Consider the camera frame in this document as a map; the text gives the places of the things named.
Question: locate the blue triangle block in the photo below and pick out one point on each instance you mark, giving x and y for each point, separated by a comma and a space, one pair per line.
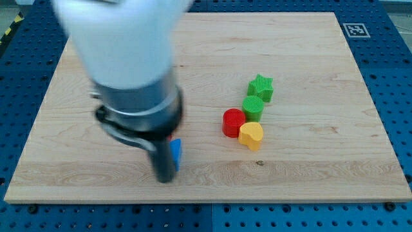
176, 148

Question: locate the yellow heart block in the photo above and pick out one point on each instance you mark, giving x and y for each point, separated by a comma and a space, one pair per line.
251, 135

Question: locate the red cylinder block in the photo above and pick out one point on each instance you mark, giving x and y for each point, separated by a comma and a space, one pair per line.
233, 119

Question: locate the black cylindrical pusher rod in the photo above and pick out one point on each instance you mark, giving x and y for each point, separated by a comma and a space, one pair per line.
161, 156

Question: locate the black yellow hazard tape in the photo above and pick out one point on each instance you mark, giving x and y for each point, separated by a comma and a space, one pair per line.
12, 29

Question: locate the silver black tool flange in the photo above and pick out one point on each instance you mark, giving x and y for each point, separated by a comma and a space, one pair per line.
142, 116

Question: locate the green cylinder block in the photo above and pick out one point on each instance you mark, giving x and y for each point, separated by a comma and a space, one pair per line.
252, 107

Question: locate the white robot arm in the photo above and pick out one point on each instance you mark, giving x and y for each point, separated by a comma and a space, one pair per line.
127, 52

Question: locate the green star block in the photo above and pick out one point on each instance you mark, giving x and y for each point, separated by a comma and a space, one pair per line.
261, 87

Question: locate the wooden board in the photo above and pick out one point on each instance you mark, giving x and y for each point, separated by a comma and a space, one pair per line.
323, 138

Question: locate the fiducial marker tag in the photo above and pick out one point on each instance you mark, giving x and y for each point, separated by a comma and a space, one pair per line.
356, 30

